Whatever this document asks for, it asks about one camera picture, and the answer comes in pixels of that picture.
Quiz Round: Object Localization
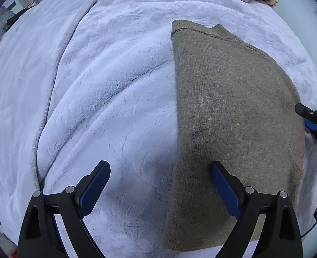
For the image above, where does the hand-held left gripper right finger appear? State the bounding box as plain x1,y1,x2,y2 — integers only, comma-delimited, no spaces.
211,161,303,258

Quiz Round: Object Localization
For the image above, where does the grey-brown knit sweater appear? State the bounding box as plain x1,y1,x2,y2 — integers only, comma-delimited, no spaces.
162,20,307,252

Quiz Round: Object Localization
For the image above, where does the black cable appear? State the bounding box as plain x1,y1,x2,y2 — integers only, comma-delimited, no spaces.
300,216,317,239

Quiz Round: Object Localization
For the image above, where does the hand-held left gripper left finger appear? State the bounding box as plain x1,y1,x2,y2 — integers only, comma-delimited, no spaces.
18,160,111,258

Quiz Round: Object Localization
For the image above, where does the lavender plush blanket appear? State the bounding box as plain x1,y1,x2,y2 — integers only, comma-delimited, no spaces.
0,0,317,258

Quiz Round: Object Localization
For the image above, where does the grey padded cushion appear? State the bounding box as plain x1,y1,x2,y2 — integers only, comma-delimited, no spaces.
0,2,31,34

